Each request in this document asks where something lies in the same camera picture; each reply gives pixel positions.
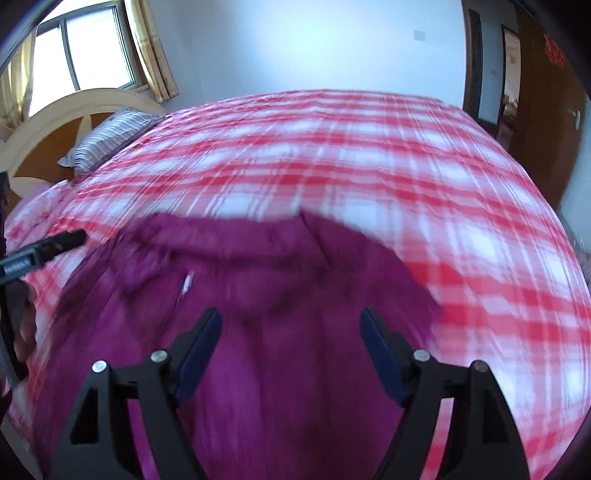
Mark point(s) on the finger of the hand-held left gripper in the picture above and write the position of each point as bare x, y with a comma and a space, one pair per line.
62, 242

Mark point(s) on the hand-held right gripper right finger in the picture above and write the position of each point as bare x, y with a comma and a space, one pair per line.
383, 355

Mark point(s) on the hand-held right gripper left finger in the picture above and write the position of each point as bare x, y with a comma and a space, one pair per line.
201, 350

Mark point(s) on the purple quilted down jacket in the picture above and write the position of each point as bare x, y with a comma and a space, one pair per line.
258, 286

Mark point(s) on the person's left hand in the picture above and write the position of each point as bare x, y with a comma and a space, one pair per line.
27, 327

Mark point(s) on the pink floral folded quilt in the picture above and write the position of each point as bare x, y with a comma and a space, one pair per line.
44, 207

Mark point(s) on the cream and wood headboard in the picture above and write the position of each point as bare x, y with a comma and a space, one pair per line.
51, 138

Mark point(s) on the striped pillow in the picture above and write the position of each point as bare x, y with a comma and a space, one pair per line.
111, 138

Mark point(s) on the yellow curtain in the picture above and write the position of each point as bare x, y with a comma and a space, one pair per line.
14, 92
152, 50

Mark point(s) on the bed with red plaid sheet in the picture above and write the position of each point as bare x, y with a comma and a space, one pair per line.
369, 184

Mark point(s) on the window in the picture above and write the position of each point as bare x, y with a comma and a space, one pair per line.
83, 50

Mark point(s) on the brown wooden door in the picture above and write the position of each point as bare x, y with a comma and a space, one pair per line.
545, 115

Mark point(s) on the red paper door decoration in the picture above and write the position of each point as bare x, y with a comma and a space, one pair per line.
555, 50

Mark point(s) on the brown door frame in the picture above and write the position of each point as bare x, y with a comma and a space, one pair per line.
473, 60

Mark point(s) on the white wall switch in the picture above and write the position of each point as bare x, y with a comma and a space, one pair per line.
420, 35

